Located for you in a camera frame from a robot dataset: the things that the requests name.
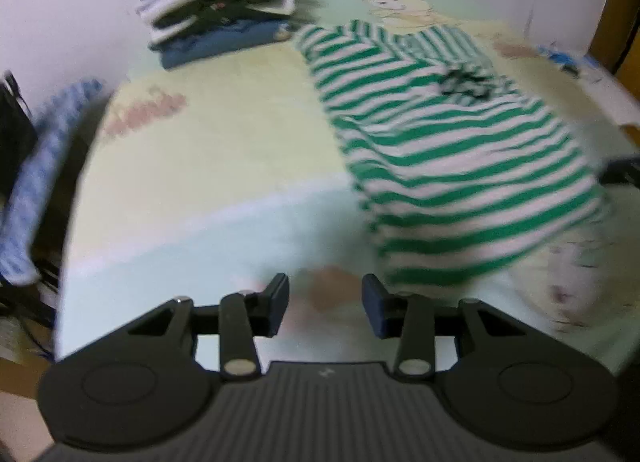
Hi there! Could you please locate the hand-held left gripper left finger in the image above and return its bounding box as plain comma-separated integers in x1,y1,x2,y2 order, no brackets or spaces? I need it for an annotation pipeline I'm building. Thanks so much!
127,273,291,383

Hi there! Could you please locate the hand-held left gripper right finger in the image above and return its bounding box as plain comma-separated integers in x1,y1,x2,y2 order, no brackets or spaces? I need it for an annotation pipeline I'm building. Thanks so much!
361,273,506,383

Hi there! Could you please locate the white folded garment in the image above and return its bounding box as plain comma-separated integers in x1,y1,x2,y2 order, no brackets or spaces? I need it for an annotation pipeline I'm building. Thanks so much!
137,0,307,44

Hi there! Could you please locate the printed yellow green blanket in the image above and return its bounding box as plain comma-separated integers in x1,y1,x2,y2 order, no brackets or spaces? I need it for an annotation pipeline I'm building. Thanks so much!
52,0,640,379

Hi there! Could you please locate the black bag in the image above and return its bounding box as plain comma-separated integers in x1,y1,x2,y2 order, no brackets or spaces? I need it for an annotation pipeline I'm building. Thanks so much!
0,71,37,199

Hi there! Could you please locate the dark green folded garment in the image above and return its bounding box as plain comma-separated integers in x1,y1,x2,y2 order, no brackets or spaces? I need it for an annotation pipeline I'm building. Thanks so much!
165,0,297,39

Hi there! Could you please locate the blue checkered cloth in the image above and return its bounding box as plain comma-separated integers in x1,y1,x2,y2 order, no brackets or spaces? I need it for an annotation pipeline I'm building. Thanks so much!
0,77,104,286

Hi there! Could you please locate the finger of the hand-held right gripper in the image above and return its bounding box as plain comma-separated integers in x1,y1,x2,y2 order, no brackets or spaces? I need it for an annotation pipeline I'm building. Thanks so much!
597,156,640,186

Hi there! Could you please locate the white desk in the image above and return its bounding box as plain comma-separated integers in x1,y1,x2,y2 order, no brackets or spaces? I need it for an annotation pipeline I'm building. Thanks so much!
532,42,640,129

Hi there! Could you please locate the blue folded garment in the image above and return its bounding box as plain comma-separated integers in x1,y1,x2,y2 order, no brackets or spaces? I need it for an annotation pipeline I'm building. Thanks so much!
159,17,297,71

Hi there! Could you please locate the green white striped shirt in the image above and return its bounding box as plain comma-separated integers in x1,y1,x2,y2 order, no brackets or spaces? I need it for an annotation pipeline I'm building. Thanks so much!
292,19,609,289

